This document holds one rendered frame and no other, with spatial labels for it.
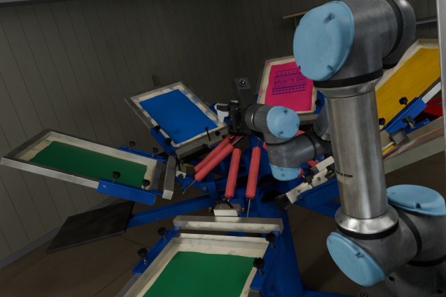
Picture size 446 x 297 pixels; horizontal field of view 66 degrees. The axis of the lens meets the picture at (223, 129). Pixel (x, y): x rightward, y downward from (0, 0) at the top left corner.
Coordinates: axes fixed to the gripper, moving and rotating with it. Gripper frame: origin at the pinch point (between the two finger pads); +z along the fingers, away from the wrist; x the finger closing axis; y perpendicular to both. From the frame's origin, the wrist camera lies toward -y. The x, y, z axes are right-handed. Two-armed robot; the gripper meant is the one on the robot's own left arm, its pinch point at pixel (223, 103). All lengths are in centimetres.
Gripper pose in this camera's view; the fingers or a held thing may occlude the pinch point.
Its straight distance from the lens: 113.7
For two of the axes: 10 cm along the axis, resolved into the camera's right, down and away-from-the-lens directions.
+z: -4.3, -1.5, 8.9
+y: 1.1, 9.7, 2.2
